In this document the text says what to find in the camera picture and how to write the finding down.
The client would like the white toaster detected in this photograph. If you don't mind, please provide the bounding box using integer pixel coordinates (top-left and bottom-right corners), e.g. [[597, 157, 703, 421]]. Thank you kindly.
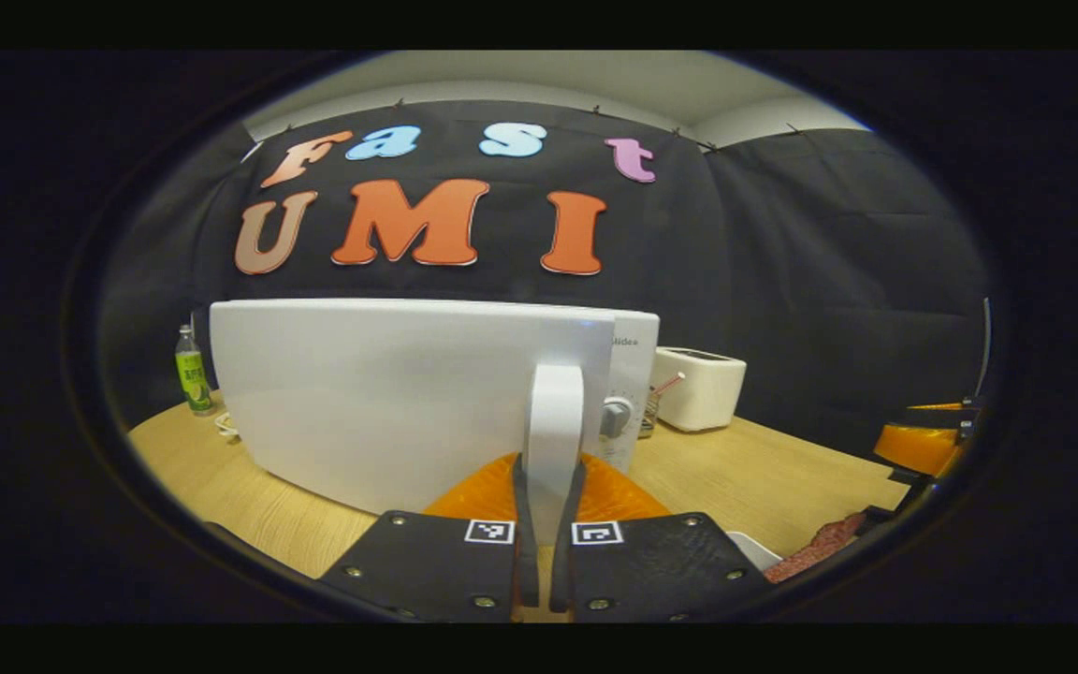
[[653, 346, 748, 433]]

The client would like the white plate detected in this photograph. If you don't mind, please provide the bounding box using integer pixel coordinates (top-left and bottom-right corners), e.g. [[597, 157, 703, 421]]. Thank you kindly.
[[726, 531, 784, 573]]

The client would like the green label drink bottle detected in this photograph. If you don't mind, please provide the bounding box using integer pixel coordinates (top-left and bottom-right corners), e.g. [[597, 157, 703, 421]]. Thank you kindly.
[[174, 324, 216, 418]]

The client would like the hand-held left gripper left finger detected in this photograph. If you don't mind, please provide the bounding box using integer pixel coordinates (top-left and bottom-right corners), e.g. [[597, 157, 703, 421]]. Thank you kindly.
[[319, 452, 541, 623]]

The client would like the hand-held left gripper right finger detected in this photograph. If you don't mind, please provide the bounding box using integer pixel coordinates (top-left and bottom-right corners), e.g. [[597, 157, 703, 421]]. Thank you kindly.
[[549, 452, 774, 623]]

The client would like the white microwave oven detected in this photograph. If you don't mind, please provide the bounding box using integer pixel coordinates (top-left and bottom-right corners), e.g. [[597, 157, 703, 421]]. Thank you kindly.
[[209, 298, 662, 549]]

